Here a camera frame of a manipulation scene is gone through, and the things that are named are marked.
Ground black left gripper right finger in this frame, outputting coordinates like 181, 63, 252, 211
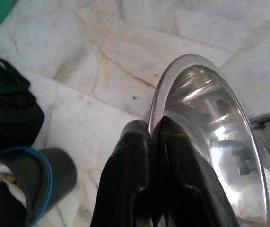
148, 115, 241, 227

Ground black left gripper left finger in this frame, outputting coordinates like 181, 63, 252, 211
89, 119, 155, 227

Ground large steel bowl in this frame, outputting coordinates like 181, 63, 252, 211
146, 53, 270, 227

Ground dark slipper blue trim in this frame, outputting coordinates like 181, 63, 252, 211
0, 146, 78, 225

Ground person in black clothes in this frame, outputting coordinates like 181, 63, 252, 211
0, 56, 46, 227

